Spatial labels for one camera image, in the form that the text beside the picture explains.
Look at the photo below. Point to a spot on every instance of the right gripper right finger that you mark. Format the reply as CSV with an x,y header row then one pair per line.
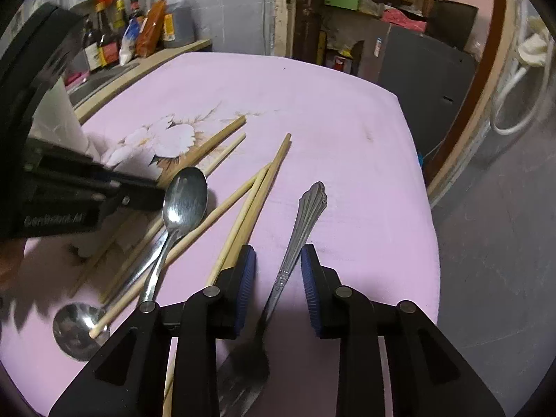
x,y
320,284

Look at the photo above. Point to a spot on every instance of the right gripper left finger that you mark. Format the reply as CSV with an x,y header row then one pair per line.
x,y
236,286

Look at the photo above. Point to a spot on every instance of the ornate handle steel utensil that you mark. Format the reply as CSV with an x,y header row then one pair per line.
x,y
245,372

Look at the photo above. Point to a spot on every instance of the wooden chopstick longest right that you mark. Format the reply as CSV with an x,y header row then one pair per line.
x,y
246,228

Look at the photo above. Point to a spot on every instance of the white utensil holder basket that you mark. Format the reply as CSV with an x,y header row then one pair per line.
x,y
54,121

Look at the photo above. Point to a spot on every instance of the steel spoon bowl up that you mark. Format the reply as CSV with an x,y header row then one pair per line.
x,y
183,209

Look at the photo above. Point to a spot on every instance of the stainless steel sink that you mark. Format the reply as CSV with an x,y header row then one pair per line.
x,y
84,88

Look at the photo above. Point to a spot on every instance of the pink floral table cover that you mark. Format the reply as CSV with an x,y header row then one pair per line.
x,y
376,232

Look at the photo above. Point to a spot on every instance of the steel ladle spoon lower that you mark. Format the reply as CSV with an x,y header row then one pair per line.
x,y
73,322

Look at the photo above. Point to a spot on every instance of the wooden chopstick crossing spoons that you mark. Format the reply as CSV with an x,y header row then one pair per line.
x,y
177,249

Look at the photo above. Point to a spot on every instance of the dark wine bottle white label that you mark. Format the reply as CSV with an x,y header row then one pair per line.
x,y
90,44

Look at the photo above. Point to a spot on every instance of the orange spice powder bag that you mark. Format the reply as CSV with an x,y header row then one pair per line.
x,y
151,32

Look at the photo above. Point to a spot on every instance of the white plastic jug yellow cap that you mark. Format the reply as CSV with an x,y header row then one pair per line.
x,y
178,24

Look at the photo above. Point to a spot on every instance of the dark grey cabinet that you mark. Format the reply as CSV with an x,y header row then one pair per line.
x,y
430,78

